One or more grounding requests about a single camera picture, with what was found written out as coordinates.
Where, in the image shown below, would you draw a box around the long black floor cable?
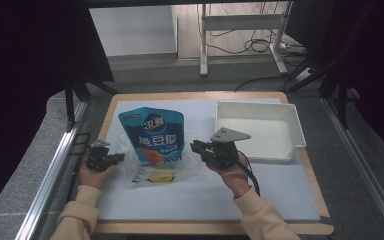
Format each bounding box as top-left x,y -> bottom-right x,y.
234,75 -> 301,93

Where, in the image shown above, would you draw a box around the white power strip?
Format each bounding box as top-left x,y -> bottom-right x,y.
294,67 -> 315,83

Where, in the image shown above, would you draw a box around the person's left hand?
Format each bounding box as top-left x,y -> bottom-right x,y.
77,163 -> 117,191

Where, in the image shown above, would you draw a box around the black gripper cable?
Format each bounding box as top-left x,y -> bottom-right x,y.
236,151 -> 262,198

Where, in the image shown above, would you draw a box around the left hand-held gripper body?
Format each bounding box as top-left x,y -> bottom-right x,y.
86,139 -> 111,173

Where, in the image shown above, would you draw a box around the white plastic tray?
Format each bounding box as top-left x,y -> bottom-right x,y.
214,100 -> 307,164

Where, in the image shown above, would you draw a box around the black stand legs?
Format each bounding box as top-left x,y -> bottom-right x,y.
286,49 -> 362,130
63,74 -> 118,133

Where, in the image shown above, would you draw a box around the black table bracket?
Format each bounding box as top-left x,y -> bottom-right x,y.
69,132 -> 92,156

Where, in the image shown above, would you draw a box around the tangle of black floor cables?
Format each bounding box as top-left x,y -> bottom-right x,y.
206,2 -> 309,57

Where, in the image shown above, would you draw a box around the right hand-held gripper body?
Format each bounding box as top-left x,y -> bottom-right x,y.
202,127 -> 252,170

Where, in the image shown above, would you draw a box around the white metal desk frame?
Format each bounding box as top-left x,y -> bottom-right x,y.
198,1 -> 294,76

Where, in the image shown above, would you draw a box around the white plastic shopping bag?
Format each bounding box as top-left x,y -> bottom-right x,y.
117,130 -> 205,190

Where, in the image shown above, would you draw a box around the blue snack pouch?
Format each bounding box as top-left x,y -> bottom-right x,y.
118,106 -> 185,165

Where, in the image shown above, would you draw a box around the white partition panel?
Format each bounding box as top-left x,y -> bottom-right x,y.
89,4 -> 178,58

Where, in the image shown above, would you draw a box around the dark curtain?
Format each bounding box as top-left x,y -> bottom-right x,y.
0,0 -> 115,225
285,0 -> 384,165

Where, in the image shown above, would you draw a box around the person's right hand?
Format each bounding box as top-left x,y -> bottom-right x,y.
206,156 -> 253,199

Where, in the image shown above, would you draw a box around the aluminium rail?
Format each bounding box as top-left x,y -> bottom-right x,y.
321,96 -> 384,240
14,100 -> 90,240

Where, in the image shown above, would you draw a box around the pale blue table mat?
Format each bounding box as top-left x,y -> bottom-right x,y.
97,98 -> 321,223

